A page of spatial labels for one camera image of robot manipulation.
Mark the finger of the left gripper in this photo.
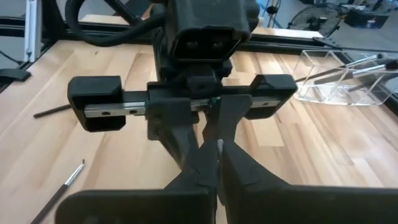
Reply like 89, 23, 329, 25
147, 99, 200, 170
203, 94, 253, 150

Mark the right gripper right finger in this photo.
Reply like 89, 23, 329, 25
219, 139, 398, 224

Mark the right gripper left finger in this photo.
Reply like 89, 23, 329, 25
55, 139, 218, 224

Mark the clear acrylic container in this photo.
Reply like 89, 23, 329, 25
294, 49, 398, 106

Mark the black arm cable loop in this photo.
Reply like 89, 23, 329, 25
64, 0, 169, 47

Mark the black floor fan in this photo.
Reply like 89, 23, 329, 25
287, 4, 343, 37

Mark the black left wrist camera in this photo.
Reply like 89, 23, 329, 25
166, 0, 261, 63

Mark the silver aluminium bracket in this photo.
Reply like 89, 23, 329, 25
24, 0, 43, 63

